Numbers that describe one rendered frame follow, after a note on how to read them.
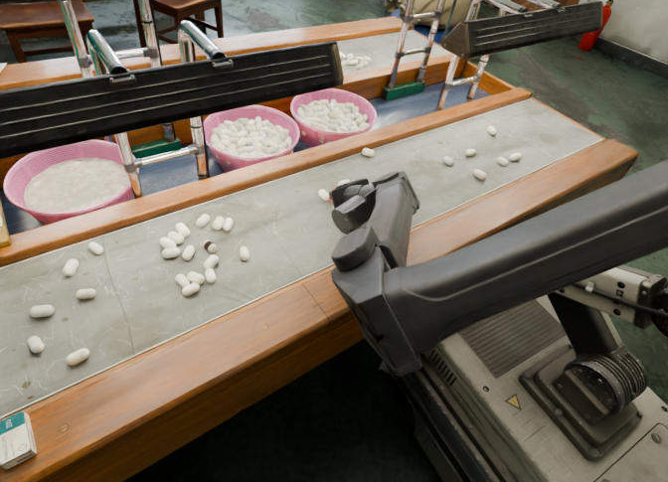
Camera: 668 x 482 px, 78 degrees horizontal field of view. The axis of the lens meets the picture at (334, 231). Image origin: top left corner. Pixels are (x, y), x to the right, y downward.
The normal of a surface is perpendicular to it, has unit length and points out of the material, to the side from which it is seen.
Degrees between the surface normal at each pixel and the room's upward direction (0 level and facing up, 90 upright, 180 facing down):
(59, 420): 0
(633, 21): 89
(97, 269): 0
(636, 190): 44
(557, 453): 0
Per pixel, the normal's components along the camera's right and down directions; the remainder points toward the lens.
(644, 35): -0.75, 0.38
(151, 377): 0.12, -0.69
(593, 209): -0.48, -0.84
